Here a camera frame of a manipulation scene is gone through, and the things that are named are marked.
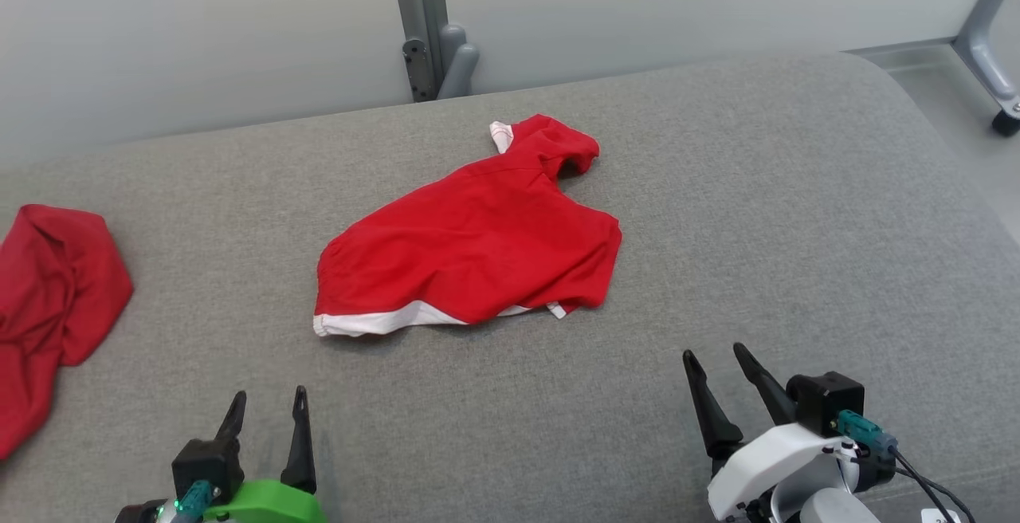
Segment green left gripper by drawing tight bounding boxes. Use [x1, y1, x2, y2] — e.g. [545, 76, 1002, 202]
[203, 385, 328, 523]

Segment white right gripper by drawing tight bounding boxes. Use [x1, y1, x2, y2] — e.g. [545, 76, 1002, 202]
[682, 342, 861, 522]

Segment teal left camera connector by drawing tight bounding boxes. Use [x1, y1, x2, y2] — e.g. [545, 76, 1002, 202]
[171, 481, 216, 523]

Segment red Bulls 23 jersey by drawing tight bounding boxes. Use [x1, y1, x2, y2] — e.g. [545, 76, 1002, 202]
[0, 204, 135, 460]

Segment grey fabric sofa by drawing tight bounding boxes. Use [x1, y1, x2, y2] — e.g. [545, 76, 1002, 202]
[0, 53, 1020, 523]

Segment teal camera connector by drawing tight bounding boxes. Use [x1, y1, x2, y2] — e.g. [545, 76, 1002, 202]
[171, 481, 216, 523]
[835, 410, 897, 456]

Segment red shorts with white trim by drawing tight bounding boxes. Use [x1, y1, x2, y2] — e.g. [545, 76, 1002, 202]
[313, 114, 623, 339]

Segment teal right camera connector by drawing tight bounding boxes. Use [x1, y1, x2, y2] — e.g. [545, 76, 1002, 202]
[835, 410, 897, 456]

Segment grey metal partition post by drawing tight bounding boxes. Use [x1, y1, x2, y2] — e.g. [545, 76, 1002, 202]
[388, 0, 481, 103]

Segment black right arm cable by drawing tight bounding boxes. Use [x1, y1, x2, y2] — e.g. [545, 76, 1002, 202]
[889, 447, 977, 523]

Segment grey metal leg with caster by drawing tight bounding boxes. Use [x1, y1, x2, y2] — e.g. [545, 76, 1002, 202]
[952, 0, 1020, 138]

